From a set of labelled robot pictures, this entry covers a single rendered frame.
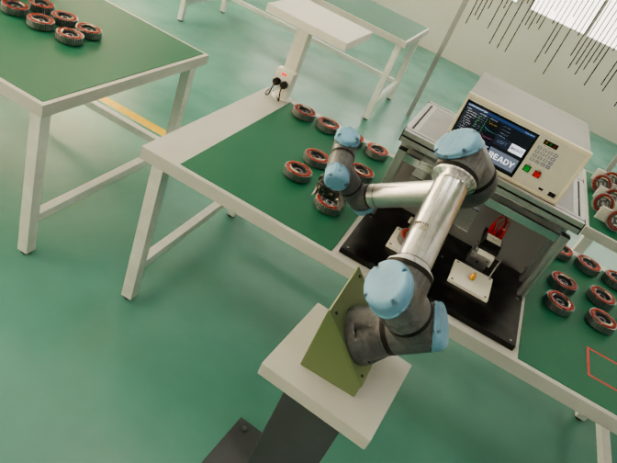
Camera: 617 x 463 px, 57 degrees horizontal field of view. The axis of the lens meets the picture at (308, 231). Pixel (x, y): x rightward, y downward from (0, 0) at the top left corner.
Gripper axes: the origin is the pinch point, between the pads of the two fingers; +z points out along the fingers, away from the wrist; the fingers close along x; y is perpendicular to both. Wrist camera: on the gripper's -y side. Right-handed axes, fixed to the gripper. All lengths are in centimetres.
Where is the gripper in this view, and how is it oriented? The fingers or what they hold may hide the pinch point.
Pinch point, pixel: (330, 199)
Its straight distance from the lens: 201.6
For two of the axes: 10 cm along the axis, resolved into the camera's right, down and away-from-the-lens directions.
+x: 8.5, 5.0, -1.7
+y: -5.0, 6.7, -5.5
